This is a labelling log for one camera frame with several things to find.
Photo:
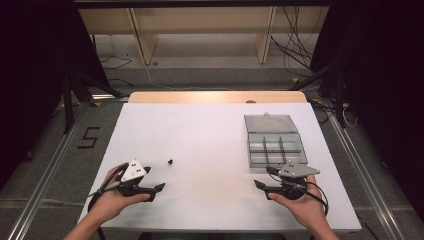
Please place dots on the person's left hand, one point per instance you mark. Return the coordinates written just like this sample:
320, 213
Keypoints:
110, 200

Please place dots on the dark curtain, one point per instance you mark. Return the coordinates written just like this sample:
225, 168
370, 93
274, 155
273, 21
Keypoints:
383, 83
36, 73

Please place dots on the light wooden shelf unit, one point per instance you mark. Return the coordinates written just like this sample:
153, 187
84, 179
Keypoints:
203, 20

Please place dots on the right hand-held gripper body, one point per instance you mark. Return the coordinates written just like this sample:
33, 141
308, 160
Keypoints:
297, 170

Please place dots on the aluminium floor rail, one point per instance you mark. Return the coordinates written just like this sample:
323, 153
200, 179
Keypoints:
43, 180
363, 173

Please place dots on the clear plastic compartment box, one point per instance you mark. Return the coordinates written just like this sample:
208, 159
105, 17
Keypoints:
275, 143

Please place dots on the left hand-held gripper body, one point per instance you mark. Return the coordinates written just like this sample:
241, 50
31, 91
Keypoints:
134, 170

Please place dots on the black tripod stand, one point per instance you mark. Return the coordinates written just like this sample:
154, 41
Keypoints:
71, 96
335, 90

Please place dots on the person's right hand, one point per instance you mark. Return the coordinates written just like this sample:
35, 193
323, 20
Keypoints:
308, 208

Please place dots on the white table cover board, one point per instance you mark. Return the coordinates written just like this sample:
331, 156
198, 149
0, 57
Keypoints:
206, 143

